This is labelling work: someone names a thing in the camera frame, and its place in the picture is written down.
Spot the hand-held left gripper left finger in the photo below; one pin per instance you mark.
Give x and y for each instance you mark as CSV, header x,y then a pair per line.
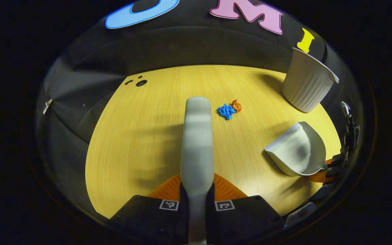
x,y
148,217

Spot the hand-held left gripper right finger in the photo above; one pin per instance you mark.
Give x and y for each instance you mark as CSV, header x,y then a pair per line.
x,y
247,217

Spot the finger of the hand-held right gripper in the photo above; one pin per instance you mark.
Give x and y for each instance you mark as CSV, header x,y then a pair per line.
x,y
338,160
322,177

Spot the white dustpan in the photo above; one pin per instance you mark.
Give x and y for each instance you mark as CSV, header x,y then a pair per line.
x,y
294,149

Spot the white ribbed garbage bin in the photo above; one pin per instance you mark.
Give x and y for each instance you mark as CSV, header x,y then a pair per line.
x,y
306,85

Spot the blue paper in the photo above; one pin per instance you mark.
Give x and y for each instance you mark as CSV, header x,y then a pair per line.
x,y
226,111

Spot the orange paper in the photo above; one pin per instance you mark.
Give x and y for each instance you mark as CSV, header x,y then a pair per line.
x,y
237,105

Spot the wooden desktop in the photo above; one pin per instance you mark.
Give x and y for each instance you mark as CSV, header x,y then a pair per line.
x,y
141,136

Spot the silver metal clip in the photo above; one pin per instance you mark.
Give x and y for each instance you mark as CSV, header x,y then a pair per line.
x,y
48,106

